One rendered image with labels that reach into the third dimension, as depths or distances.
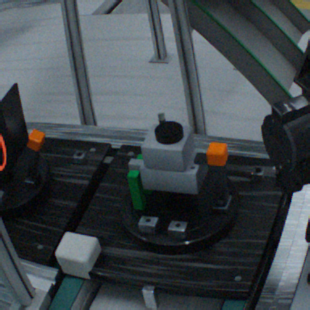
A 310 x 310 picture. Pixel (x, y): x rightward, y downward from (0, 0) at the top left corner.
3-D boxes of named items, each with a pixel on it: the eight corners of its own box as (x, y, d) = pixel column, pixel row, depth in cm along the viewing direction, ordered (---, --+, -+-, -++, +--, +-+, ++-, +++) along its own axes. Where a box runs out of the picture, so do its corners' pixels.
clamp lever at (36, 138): (39, 173, 90) (46, 132, 84) (35, 183, 88) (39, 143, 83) (19, 163, 90) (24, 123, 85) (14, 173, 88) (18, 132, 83)
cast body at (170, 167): (208, 169, 81) (203, 119, 77) (198, 195, 78) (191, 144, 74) (138, 162, 84) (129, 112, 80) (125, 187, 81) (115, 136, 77)
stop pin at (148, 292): (160, 303, 78) (156, 285, 75) (157, 309, 77) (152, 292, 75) (149, 302, 78) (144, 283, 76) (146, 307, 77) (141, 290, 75)
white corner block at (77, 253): (106, 258, 82) (98, 236, 80) (94, 282, 79) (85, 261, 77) (72, 251, 84) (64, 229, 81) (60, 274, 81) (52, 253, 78)
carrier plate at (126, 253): (290, 171, 90) (290, 159, 89) (248, 300, 73) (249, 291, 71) (123, 155, 98) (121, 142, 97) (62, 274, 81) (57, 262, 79)
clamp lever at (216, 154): (232, 194, 81) (227, 142, 76) (228, 207, 79) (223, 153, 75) (203, 193, 82) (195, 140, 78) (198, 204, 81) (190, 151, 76)
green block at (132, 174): (147, 203, 83) (140, 170, 80) (143, 210, 83) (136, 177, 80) (136, 203, 84) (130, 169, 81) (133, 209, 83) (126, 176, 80)
